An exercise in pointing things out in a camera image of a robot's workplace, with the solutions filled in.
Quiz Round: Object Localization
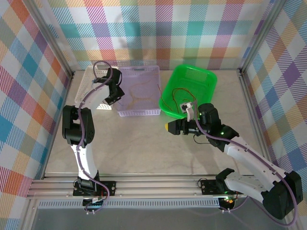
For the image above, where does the white perforated plastic basket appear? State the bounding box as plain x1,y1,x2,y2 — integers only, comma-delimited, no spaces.
75,64,121,111

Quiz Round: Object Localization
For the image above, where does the purple perforated plastic basket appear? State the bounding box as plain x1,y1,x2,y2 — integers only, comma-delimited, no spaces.
116,65,161,118

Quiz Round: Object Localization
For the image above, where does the green perforated plastic basket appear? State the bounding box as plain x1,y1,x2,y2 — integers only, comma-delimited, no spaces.
158,63,218,120

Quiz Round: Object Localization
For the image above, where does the small circuit board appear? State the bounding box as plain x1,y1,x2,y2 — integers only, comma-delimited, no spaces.
220,196,237,206
83,195,108,208

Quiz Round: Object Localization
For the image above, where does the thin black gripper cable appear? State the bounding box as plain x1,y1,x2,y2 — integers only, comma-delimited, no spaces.
192,133,210,145

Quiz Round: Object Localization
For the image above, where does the aluminium side rail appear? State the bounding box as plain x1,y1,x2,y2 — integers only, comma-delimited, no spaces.
20,71,75,230
237,69,299,230

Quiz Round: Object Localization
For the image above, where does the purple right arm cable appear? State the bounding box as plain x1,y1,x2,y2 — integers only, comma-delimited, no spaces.
193,100,300,228

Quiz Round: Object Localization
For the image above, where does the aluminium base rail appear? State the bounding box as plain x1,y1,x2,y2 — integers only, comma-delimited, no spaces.
26,173,291,200

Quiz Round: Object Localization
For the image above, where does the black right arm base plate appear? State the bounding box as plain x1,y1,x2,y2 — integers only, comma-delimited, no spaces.
200,179,228,195

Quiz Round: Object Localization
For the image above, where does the aluminium frame post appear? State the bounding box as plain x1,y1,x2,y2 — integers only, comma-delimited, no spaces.
239,0,287,74
29,0,74,78

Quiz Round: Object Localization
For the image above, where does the grey slotted cable duct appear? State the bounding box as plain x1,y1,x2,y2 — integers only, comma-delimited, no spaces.
38,200,221,209

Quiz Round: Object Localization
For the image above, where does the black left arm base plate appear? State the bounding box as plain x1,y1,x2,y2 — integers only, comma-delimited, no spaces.
95,181,118,196

